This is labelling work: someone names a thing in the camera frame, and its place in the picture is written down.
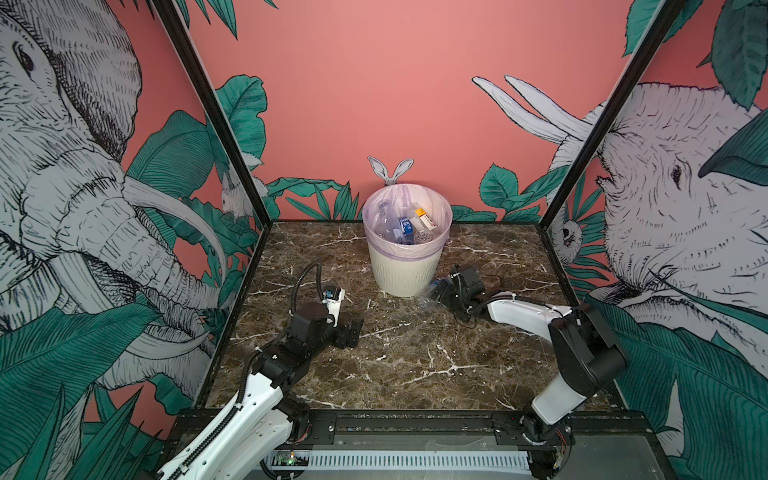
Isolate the blue label bottle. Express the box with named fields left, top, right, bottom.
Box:
left=417, top=283, right=439, bottom=311
left=398, top=217, right=415, bottom=245

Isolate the beige label pill bottle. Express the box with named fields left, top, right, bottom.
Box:
left=410, top=207, right=437, bottom=244

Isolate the clear crushed bottle blue cap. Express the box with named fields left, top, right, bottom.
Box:
left=376, top=201, right=404, bottom=244

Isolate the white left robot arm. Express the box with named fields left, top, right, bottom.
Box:
left=155, top=299, right=364, bottom=479

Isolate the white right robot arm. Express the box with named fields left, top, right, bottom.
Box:
left=425, top=265, right=629, bottom=445

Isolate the white ribbed trash bin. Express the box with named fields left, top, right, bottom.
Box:
left=369, top=246, right=442, bottom=298

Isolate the purple plastic bin liner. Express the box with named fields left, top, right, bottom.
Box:
left=361, top=156, right=453, bottom=260

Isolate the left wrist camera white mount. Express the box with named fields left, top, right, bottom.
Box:
left=322, top=284, right=345, bottom=327

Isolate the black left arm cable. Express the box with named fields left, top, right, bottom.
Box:
left=290, top=262, right=325, bottom=313

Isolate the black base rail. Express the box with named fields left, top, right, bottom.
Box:
left=167, top=410, right=666, bottom=479

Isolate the black frame post right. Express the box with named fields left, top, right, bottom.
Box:
left=538, top=0, right=685, bottom=229

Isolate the black frame post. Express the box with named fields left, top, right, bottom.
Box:
left=152, top=0, right=272, bottom=229
left=538, top=0, right=685, bottom=229

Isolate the black frame post left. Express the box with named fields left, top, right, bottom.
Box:
left=152, top=0, right=272, bottom=229

